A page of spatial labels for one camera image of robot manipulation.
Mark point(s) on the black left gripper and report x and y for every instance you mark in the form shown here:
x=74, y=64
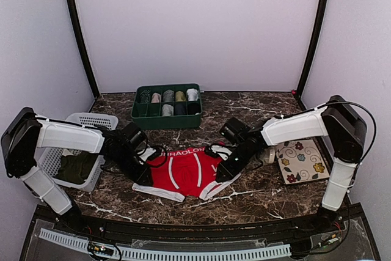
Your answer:
x=139, y=176

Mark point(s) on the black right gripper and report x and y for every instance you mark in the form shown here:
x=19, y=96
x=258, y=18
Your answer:
x=228, y=172

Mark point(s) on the red boxer briefs white trim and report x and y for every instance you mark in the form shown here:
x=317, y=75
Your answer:
x=188, y=172

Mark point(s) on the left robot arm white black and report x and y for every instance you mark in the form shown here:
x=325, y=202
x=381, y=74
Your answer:
x=86, y=132

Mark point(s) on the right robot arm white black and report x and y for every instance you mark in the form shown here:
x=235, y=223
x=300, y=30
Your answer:
x=336, y=119

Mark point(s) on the light grey rolled underwear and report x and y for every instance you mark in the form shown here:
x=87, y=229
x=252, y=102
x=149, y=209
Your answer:
x=167, y=110

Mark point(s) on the black rolled underwear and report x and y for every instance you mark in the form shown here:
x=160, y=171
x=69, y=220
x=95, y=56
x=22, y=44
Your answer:
x=193, y=109

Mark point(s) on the navy rolled underwear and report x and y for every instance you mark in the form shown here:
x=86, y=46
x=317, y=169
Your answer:
x=180, y=109

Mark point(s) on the pink rolled underwear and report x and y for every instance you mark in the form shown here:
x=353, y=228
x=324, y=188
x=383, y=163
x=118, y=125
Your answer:
x=156, y=98

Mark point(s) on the striped rolled underwear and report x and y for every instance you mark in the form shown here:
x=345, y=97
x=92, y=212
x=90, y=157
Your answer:
x=144, y=96

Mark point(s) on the white rolled underwear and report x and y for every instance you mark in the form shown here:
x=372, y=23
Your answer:
x=192, y=94

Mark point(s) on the dark grey rolled underwear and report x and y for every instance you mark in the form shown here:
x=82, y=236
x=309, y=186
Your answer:
x=168, y=96

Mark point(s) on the olive rolled underwear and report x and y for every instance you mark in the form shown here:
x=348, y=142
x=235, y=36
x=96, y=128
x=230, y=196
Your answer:
x=180, y=96

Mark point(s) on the seashell coral ceramic mug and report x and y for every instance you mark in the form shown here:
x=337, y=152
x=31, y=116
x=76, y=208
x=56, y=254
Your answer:
x=267, y=156

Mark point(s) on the floral square tile coaster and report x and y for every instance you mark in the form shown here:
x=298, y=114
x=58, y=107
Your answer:
x=301, y=162

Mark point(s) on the dark green garment in basket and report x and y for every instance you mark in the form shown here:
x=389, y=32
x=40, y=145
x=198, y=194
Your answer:
x=76, y=168

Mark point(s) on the green divided organizer tray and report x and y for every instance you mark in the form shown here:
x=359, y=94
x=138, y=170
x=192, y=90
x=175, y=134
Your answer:
x=148, y=115

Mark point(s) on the small green circuit board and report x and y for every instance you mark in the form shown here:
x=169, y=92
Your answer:
x=99, y=250

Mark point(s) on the white perforated laundry basket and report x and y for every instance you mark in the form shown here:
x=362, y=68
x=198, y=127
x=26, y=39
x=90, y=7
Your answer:
x=50, y=158

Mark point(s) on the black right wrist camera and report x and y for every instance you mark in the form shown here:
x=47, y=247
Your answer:
x=235, y=131

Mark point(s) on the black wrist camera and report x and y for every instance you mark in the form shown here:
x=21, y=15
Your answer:
x=235, y=131
x=131, y=137

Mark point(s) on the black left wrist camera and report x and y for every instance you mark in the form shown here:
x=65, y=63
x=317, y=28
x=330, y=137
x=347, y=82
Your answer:
x=131, y=137

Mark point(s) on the grey slotted cable duct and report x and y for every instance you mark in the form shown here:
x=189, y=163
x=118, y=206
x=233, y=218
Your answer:
x=149, y=250

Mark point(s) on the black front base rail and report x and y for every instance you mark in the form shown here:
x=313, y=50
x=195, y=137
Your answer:
x=348, y=238

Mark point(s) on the black right frame post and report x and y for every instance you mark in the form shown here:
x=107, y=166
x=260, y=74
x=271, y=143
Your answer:
x=315, y=36

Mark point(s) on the black frame post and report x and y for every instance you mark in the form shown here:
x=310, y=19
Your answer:
x=77, y=30
x=315, y=36

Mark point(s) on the black left frame post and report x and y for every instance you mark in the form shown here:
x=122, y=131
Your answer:
x=77, y=30

